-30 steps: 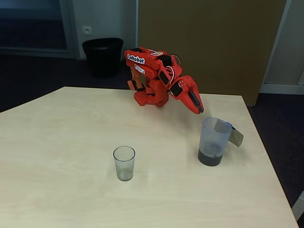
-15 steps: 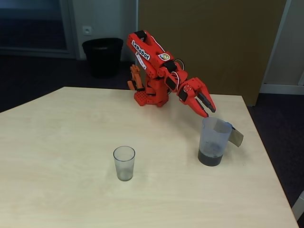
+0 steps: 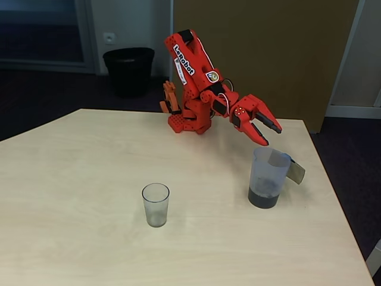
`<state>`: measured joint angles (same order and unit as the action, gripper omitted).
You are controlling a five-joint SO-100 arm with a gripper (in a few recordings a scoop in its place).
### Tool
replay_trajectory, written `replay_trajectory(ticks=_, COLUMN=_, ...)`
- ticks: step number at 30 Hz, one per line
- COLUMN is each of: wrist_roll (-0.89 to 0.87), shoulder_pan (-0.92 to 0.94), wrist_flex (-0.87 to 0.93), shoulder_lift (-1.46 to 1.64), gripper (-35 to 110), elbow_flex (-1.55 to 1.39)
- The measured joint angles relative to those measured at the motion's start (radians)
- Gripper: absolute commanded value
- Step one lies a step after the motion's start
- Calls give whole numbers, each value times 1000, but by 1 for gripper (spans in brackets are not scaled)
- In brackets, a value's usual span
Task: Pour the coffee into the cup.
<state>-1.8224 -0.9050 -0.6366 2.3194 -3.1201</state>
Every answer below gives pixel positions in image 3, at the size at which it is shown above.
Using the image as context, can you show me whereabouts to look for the translucent pitcher with cardboard handle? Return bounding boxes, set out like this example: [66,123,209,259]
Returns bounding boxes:
[248,147,306,210]

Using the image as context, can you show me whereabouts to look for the clear drinking glass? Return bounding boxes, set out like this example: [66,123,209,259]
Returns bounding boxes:
[141,182,170,228]

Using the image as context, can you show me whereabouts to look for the brown cork board panel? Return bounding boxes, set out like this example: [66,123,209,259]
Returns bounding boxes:
[172,0,360,134]

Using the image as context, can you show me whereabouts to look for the orange table clamp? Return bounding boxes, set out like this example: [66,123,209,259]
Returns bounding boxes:
[159,80,183,116]

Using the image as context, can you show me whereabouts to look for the black waste bin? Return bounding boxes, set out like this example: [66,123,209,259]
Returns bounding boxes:
[102,47,155,99]

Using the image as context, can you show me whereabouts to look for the grey furniture corner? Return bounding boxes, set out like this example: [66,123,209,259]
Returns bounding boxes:
[365,238,381,279]

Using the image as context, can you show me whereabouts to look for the grey framed glass partition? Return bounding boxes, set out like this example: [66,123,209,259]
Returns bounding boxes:
[0,0,101,75]

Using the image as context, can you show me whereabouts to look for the white servo cable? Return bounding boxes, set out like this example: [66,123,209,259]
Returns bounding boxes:
[195,37,232,117]

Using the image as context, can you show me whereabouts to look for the white door frame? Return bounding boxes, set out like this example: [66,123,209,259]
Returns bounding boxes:
[324,0,381,120]

